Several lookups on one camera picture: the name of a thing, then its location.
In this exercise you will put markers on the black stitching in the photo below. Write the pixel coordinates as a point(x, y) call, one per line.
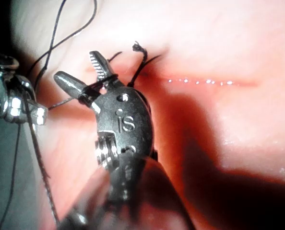
point(144, 56)

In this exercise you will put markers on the black thread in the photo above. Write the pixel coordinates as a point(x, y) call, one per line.
point(40, 155)

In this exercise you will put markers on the right arm needle driver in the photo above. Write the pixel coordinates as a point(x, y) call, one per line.
point(130, 115)

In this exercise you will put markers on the dark right arm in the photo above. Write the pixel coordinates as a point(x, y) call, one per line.
point(158, 203)

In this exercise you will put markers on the left arm needle driver jaw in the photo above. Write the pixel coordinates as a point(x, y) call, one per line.
point(25, 86)
point(34, 112)

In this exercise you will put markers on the tissue pad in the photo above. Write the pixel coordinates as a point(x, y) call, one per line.
point(217, 36)

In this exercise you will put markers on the right arm needle driver jaw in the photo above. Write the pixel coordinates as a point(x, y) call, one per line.
point(69, 82)
point(100, 64)

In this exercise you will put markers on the grey cloth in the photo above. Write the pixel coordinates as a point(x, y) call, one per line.
point(2, 172)

